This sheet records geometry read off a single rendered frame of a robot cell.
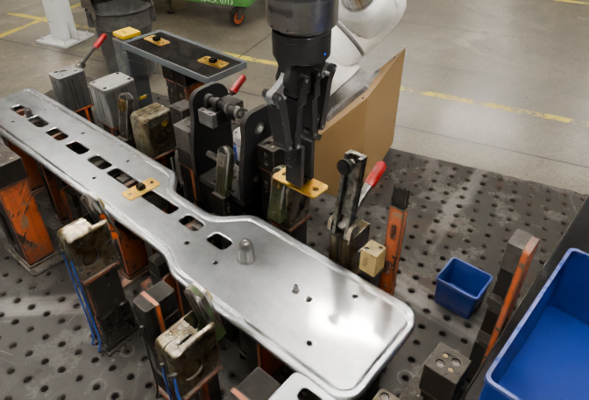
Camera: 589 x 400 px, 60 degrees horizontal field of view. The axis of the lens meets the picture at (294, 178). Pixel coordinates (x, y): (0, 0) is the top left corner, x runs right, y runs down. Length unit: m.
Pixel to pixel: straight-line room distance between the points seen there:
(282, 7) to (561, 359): 0.66
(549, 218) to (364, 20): 0.82
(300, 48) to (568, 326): 0.62
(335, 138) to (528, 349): 0.85
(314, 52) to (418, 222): 1.02
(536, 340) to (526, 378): 0.08
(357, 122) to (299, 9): 0.88
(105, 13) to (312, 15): 3.39
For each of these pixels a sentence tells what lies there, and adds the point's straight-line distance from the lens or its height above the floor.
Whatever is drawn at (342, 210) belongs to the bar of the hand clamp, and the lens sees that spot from 0.96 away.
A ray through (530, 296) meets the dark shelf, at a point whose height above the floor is 1.03.
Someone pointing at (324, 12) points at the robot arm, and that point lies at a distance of 0.62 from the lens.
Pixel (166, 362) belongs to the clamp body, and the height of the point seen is 1.01.
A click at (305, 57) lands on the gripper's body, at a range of 0.63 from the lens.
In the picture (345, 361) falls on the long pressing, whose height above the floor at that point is 1.00.
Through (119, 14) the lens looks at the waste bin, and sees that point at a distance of 3.92.
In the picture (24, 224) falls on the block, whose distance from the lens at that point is 1.48.
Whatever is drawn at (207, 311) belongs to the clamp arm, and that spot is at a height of 1.07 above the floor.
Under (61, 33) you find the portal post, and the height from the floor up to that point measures 0.09.
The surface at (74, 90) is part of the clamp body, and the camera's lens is 1.72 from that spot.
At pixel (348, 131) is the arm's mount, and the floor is 0.95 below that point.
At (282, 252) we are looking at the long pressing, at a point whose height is 1.00.
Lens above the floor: 1.71
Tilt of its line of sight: 36 degrees down
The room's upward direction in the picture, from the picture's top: straight up
